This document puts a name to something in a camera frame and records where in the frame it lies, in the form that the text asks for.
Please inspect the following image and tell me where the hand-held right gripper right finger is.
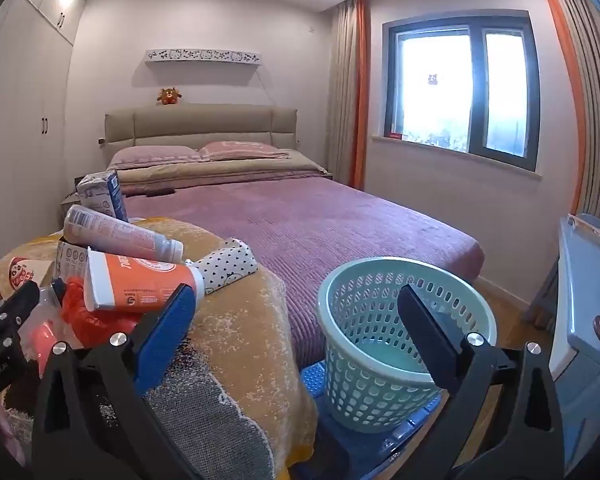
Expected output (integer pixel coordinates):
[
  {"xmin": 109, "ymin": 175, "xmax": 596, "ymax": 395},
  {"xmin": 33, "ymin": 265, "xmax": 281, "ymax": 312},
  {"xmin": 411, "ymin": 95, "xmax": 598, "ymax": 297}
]
[{"xmin": 397, "ymin": 283, "xmax": 563, "ymax": 480}]

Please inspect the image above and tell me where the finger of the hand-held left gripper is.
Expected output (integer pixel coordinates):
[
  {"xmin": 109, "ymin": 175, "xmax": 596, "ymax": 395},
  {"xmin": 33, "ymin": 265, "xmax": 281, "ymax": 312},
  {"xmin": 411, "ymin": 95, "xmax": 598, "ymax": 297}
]
[{"xmin": 0, "ymin": 280, "xmax": 41, "ymax": 361}]

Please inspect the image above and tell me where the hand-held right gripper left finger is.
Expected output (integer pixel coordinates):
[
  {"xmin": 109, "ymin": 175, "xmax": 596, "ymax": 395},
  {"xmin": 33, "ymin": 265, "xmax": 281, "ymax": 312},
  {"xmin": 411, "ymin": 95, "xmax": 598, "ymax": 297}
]
[{"xmin": 32, "ymin": 283, "xmax": 201, "ymax": 480}]

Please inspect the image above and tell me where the light green plastic basket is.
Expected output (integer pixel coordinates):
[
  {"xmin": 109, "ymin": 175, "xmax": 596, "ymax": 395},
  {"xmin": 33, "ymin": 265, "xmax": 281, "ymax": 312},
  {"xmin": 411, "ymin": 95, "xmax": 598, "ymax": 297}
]
[{"xmin": 316, "ymin": 258, "xmax": 498, "ymax": 433}]

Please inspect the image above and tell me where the red capped bottle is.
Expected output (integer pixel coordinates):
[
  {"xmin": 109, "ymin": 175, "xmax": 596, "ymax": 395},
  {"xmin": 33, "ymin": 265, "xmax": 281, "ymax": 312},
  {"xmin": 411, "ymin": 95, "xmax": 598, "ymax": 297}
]
[{"xmin": 84, "ymin": 250, "xmax": 205, "ymax": 313}]

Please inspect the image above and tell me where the white printed carton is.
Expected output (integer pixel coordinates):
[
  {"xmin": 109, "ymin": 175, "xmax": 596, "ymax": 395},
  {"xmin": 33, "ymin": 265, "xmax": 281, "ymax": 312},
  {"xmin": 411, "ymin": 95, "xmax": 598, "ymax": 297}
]
[{"xmin": 55, "ymin": 240, "xmax": 91, "ymax": 281}]

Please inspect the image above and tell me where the red white paper wrapper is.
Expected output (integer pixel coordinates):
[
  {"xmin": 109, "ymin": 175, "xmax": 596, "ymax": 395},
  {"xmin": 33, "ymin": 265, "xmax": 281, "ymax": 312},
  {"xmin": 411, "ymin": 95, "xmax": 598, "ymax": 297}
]
[{"xmin": 7, "ymin": 256, "xmax": 56, "ymax": 291}]

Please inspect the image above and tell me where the orange plastic bag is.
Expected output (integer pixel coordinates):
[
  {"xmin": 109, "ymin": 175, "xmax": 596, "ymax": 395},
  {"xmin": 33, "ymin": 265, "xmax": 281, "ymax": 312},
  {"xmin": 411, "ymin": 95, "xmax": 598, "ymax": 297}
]
[{"xmin": 60, "ymin": 277, "xmax": 151, "ymax": 350}]

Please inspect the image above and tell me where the yellow plush blanket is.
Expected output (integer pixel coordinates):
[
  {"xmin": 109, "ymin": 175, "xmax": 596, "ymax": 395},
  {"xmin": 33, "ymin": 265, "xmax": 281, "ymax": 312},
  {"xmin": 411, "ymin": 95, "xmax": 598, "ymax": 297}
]
[{"xmin": 0, "ymin": 217, "xmax": 318, "ymax": 480}]

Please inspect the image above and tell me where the polka dot tissue packet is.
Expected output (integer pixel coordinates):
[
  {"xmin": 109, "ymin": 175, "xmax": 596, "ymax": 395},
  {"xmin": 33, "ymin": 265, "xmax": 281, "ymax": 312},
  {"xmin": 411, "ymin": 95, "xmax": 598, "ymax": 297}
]
[{"xmin": 185, "ymin": 236, "xmax": 259, "ymax": 295}]

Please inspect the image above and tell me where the blue plastic stool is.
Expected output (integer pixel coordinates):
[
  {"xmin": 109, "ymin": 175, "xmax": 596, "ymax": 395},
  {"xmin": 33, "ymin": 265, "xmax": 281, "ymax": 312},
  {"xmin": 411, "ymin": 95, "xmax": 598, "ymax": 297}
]
[{"xmin": 292, "ymin": 360, "xmax": 461, "ymax": 480}]

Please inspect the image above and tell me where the pink bedspread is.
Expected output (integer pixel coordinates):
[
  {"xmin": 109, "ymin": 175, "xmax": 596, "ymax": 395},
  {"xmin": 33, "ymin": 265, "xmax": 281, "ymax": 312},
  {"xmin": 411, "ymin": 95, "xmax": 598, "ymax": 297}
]
[{"xmin": 122, "ymin": 179, "xmax": 485, "ymax": 366}]

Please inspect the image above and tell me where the blue white milk carton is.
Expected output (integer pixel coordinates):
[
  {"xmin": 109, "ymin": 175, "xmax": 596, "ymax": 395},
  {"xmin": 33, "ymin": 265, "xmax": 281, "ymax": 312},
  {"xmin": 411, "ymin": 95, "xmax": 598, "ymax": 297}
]
[{"xmin": 76, "ymin": 170, "xmax": 129, "ymax": 223}]

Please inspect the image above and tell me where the white grey desk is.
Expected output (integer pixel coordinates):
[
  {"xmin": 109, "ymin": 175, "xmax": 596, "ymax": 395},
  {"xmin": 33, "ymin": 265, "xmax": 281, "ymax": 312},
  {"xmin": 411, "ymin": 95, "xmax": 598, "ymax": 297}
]
[{"xmin": 522, "ymin": 215, "xmax": 600, "ymax": 411}]

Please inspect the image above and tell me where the plain pink pillow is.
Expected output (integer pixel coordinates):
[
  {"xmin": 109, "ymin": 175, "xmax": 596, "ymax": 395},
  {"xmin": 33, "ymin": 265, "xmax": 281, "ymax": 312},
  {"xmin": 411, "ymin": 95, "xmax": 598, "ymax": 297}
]
[{"xmin": 107, "ymin": 146, "xmax": 203, "ymax": 169}]

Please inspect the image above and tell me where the pink pillow with print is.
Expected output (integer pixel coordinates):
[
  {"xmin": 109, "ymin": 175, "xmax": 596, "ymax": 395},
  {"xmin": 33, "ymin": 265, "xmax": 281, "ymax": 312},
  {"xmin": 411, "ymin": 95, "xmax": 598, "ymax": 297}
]
[{"xmin": 199, "ymin": 141, "xmax": 281, "ymax": 162}]

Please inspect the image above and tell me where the white wardrobe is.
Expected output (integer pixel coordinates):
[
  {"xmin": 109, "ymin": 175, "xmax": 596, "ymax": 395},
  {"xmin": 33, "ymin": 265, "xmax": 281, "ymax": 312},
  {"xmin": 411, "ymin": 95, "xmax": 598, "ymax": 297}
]
[{"xmin": 0, "ymin": 0, "xmax": 88, "ymax": 261}]

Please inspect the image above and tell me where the beige upholstered headboard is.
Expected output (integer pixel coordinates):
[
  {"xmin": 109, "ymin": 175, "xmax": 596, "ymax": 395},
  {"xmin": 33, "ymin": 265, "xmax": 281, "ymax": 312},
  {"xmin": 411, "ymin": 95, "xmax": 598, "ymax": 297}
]
[{"xmin": 104, "ymin": 107, "xmax": 299, "ymax": 158}]

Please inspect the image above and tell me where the orange curtain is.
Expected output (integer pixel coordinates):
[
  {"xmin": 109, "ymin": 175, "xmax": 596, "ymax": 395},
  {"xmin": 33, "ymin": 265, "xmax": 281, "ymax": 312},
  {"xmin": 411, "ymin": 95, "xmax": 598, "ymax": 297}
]
[
  {"xmin": 540, "ymin": 0, "xmax": 588, "ymax": 216},
  {"xmin": 349, "ymin": 0, "xmax": 372, "ymax": 192}
]

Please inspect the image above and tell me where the dark framed window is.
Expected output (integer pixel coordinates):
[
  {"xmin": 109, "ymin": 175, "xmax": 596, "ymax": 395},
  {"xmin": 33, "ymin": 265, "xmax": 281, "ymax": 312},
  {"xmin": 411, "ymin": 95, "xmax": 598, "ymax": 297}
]
[{"xmin": 382, "ymin": 8, "xmax": 540, "ymax": 171}]

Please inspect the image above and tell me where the white cutout wall shelf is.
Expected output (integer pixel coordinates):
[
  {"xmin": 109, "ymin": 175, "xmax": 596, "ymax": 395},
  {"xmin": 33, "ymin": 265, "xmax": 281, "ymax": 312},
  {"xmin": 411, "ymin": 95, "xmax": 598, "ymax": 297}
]
[{"xmin": 145, "ymin": 49, "xmax": 262, "ymax": 67}]

